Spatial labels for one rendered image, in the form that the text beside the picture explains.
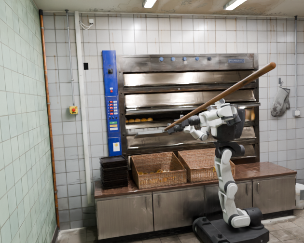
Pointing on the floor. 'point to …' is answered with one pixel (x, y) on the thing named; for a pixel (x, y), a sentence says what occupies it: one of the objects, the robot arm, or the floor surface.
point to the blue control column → (108, 55)
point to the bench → (189, 203)
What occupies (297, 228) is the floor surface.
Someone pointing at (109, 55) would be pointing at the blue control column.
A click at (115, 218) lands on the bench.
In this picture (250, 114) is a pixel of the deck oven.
